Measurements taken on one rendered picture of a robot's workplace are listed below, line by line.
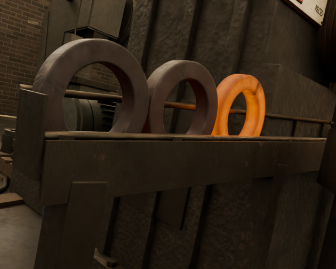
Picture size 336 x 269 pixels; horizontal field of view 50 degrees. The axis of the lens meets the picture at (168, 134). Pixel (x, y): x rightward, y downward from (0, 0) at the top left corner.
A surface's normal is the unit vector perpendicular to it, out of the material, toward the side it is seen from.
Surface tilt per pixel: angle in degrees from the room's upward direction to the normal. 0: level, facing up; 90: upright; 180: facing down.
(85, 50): 90
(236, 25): 90
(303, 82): 90
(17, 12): 90
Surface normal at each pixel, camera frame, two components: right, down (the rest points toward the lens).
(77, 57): 0.69, 0.19
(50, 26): -0.56, -0.06
